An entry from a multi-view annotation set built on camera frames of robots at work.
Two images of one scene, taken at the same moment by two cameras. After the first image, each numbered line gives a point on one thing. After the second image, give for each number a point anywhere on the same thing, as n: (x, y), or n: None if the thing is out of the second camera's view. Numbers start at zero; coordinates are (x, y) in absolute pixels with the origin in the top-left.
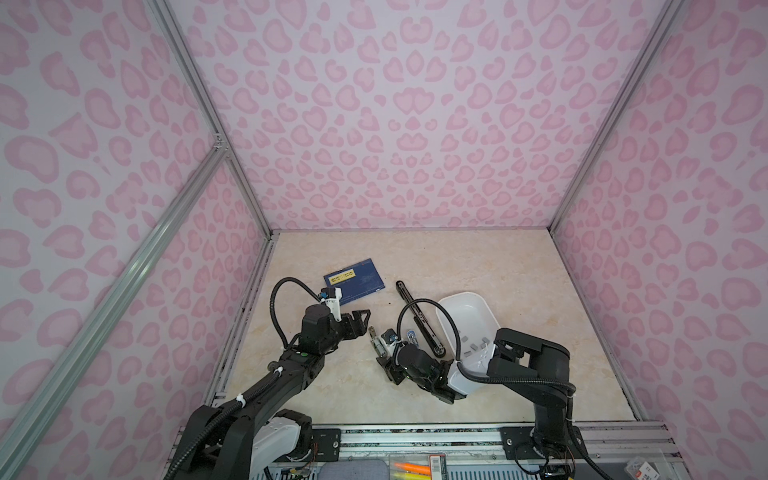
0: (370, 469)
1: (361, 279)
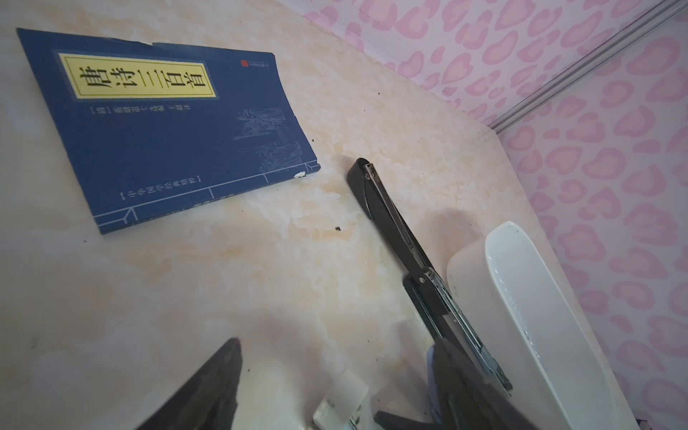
0: None
1: (151, 130)
